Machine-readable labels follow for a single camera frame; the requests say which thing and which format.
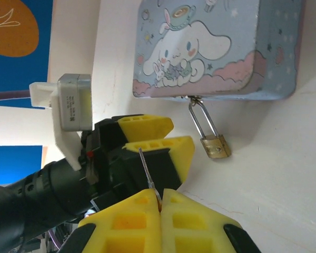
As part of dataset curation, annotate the cartoon bunny tin box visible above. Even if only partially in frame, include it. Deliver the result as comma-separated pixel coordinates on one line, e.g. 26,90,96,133
132,0,306,101

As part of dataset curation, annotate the small brass padlock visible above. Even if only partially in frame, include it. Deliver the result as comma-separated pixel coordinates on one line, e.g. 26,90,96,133
188,96,232,160

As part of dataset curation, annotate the small metal key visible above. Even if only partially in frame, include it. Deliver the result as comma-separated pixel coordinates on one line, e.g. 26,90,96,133
137,147,164,213

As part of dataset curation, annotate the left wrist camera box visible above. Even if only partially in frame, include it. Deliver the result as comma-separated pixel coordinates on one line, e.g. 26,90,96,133
28,73,93,171

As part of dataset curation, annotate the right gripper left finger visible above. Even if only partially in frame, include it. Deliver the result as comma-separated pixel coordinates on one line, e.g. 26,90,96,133
57,188,162,253

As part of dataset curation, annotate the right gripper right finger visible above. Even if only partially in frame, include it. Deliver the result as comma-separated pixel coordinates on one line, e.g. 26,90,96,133
160,188,262,253

